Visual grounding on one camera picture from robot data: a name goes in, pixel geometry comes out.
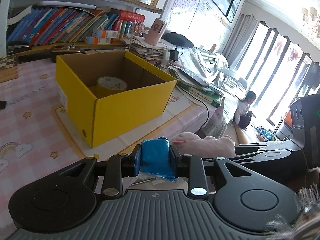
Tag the pink checkered tablecloth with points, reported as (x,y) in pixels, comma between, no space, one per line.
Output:
(38,137)

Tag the orange white medicine box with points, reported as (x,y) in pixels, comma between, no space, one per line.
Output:
(98,33)

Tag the brown wooden small box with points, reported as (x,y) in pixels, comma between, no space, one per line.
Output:
(64,50)

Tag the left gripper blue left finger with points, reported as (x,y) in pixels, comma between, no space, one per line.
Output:
(137,153)

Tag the yellow cardboard box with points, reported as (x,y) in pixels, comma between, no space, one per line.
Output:
(102,119)

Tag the child sitting on floor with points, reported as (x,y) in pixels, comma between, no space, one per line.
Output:
(242,116)

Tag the black binder clip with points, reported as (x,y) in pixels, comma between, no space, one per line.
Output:
(3,105)

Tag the pink cylindrical cup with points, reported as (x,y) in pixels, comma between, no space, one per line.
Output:
(156,31)

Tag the black cap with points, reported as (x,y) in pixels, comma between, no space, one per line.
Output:
(178,40)

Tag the blue clay block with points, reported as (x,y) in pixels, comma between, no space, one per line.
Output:
(155,158)

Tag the yellow packing tape roll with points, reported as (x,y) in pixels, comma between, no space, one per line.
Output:
(109,85)

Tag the green thick dictionary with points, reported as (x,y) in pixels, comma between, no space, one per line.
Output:
(211,98)

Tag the black power adapter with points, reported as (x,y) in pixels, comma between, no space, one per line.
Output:
(173,55)

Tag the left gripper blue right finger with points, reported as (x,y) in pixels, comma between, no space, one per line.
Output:
(176,161)

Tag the wooden chess board box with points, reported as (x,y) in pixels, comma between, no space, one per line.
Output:
(8,68)

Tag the pink plush toy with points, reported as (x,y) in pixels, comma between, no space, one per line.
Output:
(208,147)

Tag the red thick book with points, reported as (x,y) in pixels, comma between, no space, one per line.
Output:
(131,16)

